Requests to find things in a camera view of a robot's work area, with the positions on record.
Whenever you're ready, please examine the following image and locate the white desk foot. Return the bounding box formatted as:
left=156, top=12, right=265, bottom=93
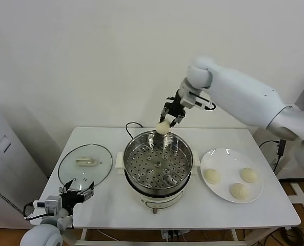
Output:
left=279, top=179, right=304, bottom=218

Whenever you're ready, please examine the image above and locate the black cooker power cord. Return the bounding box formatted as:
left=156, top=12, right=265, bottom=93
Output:
left=125, top=122, right=145, bottom=140

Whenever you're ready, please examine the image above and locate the round glass pot lid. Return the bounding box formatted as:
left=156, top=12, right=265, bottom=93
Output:
left=58, top=144, right=114, bottom=191

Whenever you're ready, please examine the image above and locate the white table frame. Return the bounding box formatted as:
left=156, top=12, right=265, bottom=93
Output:
left=72, top=227, right=270, bottom=246

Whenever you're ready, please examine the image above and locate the white power strip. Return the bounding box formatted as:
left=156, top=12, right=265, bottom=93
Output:
left=160, top=230, right=185, bottom=241

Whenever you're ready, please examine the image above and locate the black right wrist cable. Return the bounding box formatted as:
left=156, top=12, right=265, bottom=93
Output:
left=190, top=91, right=217, bottom=111

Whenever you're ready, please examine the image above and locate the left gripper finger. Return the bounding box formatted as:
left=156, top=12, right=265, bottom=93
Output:
left=59, top=179, right=73, bottom=195
left=80, top=181, right=95, bottom=202

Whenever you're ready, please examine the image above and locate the white round plate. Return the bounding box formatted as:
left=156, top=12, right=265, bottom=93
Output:
left=200, top=148, right=265, bottom=204

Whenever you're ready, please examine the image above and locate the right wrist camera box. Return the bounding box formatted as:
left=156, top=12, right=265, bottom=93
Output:
left=179, top=89, right=205, bottom=110

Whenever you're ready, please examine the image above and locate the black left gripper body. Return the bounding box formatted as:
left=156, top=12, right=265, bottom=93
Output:
left=61, top=189, right=86, bottom=212

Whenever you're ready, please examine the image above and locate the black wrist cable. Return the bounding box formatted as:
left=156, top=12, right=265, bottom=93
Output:
left=190, top=91, right=217, bottom=111
left=23, top=202, right=50, bottom=221

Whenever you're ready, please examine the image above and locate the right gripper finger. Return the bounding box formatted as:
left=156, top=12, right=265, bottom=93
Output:
left=170, top=112, right=186, bottom=127
left=159, top=101, right=172, bottom=123

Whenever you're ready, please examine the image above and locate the white floor cabinet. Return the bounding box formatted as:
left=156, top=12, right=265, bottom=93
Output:
left=0, top=99, right=49, bottom=230

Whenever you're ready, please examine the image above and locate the perforated steel steamer basket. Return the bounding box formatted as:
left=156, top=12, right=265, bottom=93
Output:
left=115, top=130, right=201, bottom=196

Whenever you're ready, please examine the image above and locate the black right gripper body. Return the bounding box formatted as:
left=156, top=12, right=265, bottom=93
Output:
left=166, top=89, right=187, bottom=116

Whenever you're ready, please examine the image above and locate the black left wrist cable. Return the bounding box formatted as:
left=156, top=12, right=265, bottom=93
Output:
left=23, top=202, right=50, bottom=221

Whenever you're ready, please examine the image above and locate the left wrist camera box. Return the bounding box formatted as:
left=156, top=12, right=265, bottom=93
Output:
left=33, top=195, right=63, bottom=215

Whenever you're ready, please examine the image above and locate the white steamed baozi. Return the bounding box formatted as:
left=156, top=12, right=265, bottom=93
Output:
left=155, top=120, right=171, bottom=135
left=204, top=168, right=221, bottom=185
left=229, top=182, right=249, bottom=200
left=239, top=168, right=259, bottom=184

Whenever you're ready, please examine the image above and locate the black power adapter cable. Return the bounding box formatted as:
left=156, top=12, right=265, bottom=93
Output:
left=258, top=139, right=287, bottom=173

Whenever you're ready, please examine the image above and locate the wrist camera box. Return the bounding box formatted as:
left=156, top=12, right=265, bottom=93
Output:
left=33, top=195, right=63, bottom=215
left=179, top=89, right=205, bottom=110

